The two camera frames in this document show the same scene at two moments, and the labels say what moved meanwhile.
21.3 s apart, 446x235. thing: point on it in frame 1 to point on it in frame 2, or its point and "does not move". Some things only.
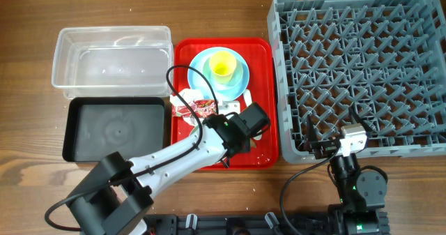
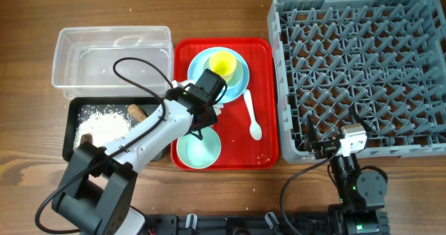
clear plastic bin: (113, 61) does not move
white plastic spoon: (248, 100) does not move
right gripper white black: (325, 148) does not move
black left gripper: (246, 143) to (211, 117)
